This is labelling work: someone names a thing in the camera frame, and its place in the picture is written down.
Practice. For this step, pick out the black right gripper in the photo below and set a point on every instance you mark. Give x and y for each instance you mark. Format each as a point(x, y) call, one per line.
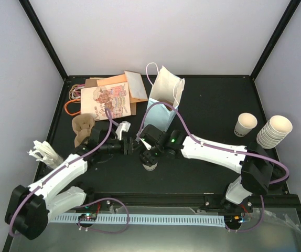
point(150, 160)

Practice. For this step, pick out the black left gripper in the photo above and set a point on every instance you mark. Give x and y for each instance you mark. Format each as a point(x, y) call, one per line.
point(129, 150)

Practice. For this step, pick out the single white paper cup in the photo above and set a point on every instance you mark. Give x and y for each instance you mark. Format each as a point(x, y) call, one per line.
point(150, 167)
point(245, 123)

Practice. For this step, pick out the brown pulp cup carrier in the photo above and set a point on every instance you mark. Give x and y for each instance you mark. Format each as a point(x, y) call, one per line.
point(82, 126)

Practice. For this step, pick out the light blue paper bag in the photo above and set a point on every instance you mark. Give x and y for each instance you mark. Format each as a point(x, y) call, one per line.
point(166, 91)

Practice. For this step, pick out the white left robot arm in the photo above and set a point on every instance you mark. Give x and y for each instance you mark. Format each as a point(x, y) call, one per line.
point(31, 208)

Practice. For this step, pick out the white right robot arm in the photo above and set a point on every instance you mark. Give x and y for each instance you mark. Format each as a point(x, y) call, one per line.
point(256, 171)

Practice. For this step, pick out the illustrated greeting card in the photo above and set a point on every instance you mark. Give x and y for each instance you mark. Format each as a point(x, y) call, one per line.
point(114, 97)

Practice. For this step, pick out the brown cardboard sleeve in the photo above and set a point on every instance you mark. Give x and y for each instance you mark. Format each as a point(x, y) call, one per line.
point(91, 82)

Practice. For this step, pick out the rubber bands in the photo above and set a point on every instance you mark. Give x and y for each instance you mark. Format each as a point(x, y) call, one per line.
point(74, 97)

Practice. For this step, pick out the white plastic cutlery pile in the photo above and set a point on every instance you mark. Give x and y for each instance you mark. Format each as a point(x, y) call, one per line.
point(43, 152)

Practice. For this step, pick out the stack of white paper cups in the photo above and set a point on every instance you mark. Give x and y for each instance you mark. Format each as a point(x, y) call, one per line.
point(274, 131)

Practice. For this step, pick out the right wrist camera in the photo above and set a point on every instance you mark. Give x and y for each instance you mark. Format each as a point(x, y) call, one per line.
point(142, 142)

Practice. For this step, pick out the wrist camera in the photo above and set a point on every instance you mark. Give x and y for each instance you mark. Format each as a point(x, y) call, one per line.
point(124, 126)
point(142, 142)

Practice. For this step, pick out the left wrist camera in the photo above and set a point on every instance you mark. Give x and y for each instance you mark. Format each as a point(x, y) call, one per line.
point(124, 126)

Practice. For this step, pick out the light blue cable duct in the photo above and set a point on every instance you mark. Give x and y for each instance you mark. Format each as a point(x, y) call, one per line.
point(141, 219)

